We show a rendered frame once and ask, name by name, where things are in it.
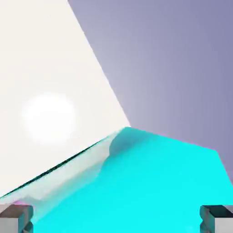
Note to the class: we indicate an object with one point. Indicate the large cyan box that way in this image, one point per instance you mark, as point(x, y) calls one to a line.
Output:
point(154, 182)

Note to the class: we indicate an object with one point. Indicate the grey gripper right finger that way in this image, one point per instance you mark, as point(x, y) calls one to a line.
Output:
point(216, 220)

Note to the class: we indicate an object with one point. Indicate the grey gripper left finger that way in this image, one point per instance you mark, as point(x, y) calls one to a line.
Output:
point(16, 218)

